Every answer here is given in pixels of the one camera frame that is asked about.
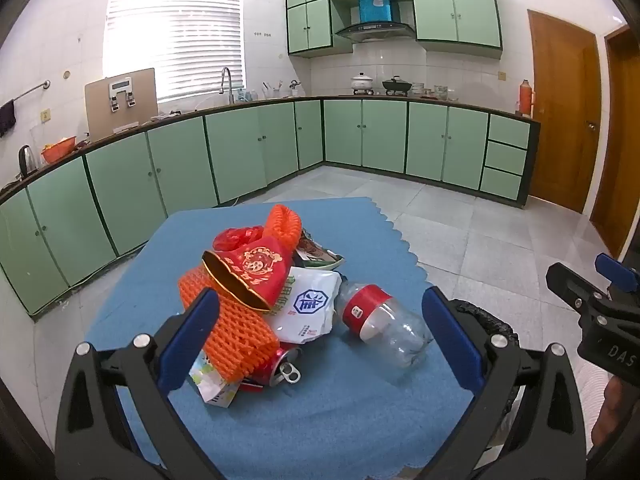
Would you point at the white window blind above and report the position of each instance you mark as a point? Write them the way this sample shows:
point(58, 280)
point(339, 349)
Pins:
point(175, 35)

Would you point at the range hood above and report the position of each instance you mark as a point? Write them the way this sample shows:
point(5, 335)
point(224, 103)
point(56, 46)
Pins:
point(375, 30)

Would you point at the green base cabinets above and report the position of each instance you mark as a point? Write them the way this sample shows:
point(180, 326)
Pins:
point(235, 150)

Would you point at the group of glass jars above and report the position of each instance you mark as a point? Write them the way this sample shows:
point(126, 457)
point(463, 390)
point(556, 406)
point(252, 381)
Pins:
point(440, 92)

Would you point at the clear plastic bottle red label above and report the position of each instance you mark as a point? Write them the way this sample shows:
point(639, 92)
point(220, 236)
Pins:
point(385, 330)

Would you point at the red gold paper packet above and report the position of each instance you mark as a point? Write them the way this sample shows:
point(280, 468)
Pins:
point(255, 270)

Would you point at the orange plastic toy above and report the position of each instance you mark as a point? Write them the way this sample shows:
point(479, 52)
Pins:
point(282, 225)

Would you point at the green white wrapper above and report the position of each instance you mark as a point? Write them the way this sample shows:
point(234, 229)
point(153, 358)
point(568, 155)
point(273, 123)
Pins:
point(212, 385)

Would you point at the large orange foam fruit net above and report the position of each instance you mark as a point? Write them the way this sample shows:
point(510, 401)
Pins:
point(240, 340)

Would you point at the utensil holder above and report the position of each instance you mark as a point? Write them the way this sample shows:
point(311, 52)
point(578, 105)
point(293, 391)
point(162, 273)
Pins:
point(272, 92)

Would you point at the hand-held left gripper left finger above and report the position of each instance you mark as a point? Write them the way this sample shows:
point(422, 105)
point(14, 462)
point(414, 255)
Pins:
point(190, 340)

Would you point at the red soda can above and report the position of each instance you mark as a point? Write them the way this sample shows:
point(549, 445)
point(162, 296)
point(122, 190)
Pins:
point(275, 365)

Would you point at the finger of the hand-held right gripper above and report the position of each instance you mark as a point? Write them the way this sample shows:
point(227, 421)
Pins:
point(570, 285)
point(617, 270)

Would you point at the orange plastic basin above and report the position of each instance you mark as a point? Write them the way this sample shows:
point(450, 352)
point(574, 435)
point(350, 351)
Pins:
point(57, 151)

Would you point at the black electric kettle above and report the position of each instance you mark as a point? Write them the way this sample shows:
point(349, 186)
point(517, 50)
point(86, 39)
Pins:
point(27, 160)

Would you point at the black wok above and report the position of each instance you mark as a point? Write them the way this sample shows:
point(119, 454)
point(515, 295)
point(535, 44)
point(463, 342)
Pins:
point(397, 85)

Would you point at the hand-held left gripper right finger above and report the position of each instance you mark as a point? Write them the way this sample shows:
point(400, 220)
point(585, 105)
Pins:
point(450, 340)

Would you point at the red plastic bag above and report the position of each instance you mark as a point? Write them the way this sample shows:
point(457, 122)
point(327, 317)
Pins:
point(235, 237)

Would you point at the wall socket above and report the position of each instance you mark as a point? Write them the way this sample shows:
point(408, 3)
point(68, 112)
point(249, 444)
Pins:
point(46, 115)

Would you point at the red thermos flask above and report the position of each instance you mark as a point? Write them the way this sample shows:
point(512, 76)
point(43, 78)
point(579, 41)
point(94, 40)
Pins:
point(525, 97)

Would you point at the steel kitchen faucet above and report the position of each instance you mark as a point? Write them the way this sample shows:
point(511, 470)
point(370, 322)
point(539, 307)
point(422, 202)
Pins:
point(229, 85)

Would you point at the white cooking pot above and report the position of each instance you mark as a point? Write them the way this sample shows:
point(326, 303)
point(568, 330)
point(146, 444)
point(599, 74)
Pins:
point(361, 82)

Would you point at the wall towel rail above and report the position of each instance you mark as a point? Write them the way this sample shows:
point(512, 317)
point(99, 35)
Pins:
point(30, 91)

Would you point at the wooden door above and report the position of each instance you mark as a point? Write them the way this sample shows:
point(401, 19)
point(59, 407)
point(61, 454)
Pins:
point(560, 110)

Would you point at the printed cardboard box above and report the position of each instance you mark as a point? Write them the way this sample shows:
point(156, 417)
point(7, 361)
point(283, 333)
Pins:
point(100, 115)

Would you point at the blue table cloth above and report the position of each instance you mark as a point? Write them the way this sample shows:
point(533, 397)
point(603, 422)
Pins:
point(325, 410)

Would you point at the dark printed snack wrapper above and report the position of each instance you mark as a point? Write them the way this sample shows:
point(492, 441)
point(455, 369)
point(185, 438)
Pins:
point(320, 255)

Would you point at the bin with black bag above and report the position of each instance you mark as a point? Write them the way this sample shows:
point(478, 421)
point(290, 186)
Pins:
point(480, 317)

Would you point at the dark towel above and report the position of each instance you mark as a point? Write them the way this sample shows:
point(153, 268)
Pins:
point(7, 117)

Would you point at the green wall cabinets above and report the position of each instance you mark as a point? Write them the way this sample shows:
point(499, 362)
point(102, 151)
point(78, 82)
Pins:
point(450, 10)

